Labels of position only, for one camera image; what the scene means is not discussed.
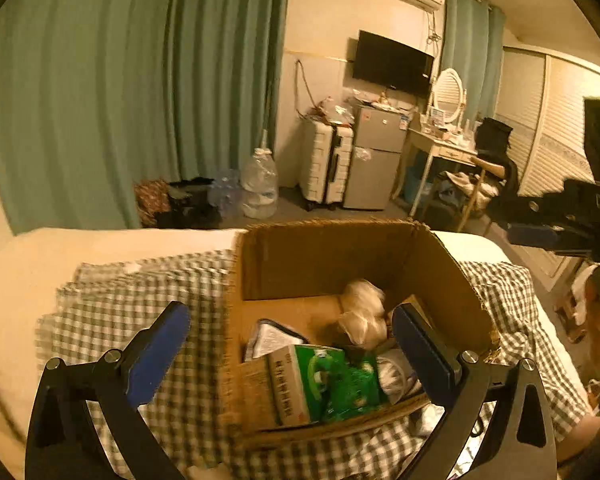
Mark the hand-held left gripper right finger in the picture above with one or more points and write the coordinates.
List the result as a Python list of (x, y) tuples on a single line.
[(425, 355)]

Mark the oval vanity mirror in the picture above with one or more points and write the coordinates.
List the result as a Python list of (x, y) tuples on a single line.
[(450, 92)]

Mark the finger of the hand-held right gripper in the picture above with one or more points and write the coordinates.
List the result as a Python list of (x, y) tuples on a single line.
[(535, 236), (530, 207)]

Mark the clear plastic bottle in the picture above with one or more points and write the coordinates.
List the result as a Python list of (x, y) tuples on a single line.
[(225, 195)]

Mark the patterned bag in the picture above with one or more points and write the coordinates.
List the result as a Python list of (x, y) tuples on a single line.
[(150, 202)]

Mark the wooden chair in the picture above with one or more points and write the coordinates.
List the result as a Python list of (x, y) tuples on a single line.
[(472, 190)]

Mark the silver foil pack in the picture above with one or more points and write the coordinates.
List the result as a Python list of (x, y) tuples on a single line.
[(272, 340)]

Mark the large clear water jug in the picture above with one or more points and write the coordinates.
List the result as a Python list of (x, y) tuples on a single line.
[(259, 180)]

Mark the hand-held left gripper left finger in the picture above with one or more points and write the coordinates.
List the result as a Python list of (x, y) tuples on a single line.
[(157, 355)]

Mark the grey checked cloth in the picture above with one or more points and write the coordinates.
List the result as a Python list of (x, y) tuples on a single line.
[(105, 310)]

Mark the white tissue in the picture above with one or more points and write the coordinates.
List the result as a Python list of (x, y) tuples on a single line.
[(362, 310)]

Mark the wall television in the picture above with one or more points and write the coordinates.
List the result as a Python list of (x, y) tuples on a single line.
[(392, 62)]

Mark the white suitcase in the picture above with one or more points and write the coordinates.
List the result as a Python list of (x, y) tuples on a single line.
[(320, 160)]

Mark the brown cardboard box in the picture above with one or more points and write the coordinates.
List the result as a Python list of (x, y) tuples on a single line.
[(330, 260)]

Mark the white dressing table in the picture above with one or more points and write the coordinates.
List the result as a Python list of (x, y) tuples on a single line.
[(445, 147)]

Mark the small grey fridge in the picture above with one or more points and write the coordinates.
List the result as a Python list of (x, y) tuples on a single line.
[(375, 160)]

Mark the green medicine box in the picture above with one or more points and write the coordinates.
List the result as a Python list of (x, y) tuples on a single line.
[(325, 380)]

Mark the narrow green curtain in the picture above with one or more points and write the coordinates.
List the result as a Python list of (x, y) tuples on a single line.
[(472, 35)]

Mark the black bag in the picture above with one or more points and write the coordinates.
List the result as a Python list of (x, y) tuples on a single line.
[(190, 205)]

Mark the white louvred wardrobe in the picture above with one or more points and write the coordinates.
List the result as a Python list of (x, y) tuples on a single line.
[(550, 120)]

